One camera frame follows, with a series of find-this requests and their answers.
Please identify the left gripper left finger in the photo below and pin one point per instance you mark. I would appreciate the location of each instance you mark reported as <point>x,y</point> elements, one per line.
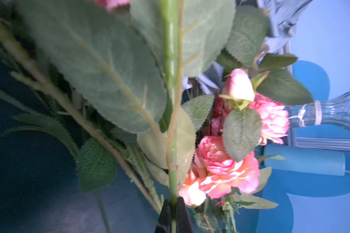
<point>164,224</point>

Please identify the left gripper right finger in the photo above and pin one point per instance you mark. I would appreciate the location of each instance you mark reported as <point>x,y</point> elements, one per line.
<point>183,222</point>

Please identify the light blue cylinder vase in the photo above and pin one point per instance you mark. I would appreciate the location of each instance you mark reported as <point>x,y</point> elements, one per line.
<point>305,160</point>

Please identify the clear glass vase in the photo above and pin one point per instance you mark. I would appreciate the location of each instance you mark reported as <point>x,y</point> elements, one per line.
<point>331,112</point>

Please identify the pile of pink roses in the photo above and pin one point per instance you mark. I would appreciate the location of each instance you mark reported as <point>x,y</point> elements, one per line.
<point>112,74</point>

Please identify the grey blue artificial flower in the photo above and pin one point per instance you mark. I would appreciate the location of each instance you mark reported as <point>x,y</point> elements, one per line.
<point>283,17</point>

